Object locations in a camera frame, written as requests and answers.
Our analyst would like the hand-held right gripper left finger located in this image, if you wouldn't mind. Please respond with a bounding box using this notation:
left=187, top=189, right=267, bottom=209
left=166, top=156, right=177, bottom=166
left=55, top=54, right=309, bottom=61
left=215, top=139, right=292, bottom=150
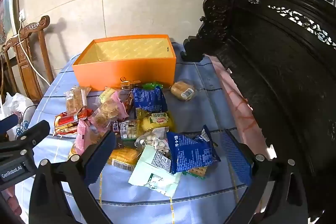
left=29, top=131, right=117, bottom=224

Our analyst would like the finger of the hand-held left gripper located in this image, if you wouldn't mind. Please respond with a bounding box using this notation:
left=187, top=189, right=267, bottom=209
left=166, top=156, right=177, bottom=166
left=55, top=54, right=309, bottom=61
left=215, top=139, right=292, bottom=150
left=0, top=113, right=21, bottom=136
left=16, top=120, right=51, bottom=147

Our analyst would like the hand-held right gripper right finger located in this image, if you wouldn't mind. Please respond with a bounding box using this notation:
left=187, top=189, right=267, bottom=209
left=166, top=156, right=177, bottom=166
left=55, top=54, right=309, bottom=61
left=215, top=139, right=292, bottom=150
left=220, top=129, right=309, bottom=224

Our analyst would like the yellow cake packet with barcode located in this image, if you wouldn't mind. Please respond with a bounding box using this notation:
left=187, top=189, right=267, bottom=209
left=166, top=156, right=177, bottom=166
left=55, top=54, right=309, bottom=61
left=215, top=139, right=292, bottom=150
left=108, top=148, right=143, bottom=168

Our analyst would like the pink pastry packet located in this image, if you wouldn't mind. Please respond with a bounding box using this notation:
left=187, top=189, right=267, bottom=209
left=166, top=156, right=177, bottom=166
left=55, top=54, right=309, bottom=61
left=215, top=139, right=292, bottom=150
left=88, top=90, right=130, bottom=132
left=69, top=119, right=111, bottom=160

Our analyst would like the red snack packet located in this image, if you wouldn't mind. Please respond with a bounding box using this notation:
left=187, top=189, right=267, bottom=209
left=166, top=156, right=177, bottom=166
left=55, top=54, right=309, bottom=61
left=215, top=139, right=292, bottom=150
left=53, top=109, right=94, bottom=137

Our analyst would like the green cracker packet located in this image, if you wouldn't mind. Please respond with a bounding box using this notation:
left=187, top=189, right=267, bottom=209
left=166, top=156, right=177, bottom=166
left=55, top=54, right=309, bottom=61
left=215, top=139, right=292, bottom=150
left=182, top=166, right=211, bottom=179

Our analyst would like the blue snack packet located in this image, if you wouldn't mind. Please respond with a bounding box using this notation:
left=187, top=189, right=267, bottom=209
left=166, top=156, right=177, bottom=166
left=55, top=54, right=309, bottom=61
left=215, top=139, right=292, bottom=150
left=167, top=124, right=221, bottom=174
left=133, top=86, right=168, bottom=115

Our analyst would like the clear packet of brown biscuits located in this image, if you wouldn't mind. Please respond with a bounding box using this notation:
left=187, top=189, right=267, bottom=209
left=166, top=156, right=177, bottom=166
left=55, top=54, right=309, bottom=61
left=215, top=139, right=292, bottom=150
left=64, top=86, right=92, bottom=115

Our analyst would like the white green snack packet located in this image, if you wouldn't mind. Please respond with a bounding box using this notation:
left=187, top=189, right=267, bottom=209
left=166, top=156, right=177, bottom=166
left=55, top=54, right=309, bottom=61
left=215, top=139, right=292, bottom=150
left=128, top=145, right=182, bottom=197

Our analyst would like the clear bag of white candies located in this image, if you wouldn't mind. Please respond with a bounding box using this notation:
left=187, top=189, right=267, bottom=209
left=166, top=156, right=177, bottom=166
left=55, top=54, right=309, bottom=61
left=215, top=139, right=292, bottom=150
left=135, top=127, right=172, bottom=159

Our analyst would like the small pale yellow packet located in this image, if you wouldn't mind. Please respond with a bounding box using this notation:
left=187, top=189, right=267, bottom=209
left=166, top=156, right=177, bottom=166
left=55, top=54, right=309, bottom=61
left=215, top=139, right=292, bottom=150
left=99, top=87, right=116, bottom=102

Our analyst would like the yellow packet with red label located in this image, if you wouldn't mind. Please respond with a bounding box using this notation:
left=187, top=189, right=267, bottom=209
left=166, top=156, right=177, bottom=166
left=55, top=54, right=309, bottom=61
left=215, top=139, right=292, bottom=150
left=142, top=112, right=175, bottom=132

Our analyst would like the round pastry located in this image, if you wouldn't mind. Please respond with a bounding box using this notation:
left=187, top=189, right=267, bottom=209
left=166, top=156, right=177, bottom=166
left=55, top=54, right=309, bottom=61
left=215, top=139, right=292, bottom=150
left=171, top=80, right=197, bottom=102

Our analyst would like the orange cardboard box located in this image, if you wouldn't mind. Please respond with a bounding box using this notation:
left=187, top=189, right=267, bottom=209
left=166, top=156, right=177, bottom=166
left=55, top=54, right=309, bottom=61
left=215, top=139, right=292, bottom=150
left=72, top=34, right=177, bottom=91

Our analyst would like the white plastic bag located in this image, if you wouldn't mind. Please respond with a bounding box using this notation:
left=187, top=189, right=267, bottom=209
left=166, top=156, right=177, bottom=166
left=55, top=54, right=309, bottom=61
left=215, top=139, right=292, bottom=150
left=0, top=93, right=36, bottom=140

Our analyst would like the brown carved wooden chair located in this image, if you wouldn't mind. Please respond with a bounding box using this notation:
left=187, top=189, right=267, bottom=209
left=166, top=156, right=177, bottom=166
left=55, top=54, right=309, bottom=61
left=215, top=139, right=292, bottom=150
left=1, top=15, right=55, bottom=102

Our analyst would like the blue checked tablecloth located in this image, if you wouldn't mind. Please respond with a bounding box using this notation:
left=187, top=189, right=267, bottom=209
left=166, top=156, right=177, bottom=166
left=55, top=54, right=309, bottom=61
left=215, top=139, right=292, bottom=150
left=21, top=43, right=263, bottom=224

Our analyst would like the pink patterned cloth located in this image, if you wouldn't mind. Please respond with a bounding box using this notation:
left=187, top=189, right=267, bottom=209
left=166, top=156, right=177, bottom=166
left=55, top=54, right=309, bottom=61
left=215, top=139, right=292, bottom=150
left=210, top=55, right=276, bottom=159

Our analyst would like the white power cable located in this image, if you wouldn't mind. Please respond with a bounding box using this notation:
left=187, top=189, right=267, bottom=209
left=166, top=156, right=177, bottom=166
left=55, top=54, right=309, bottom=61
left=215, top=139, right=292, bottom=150
left=18, top=18, right=51, bottom=86

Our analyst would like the colourful wall painting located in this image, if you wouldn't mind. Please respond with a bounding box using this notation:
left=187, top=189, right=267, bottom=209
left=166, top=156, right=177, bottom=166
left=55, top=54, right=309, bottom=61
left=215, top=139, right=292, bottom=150
left=0, top=0, right=21, bottom=44

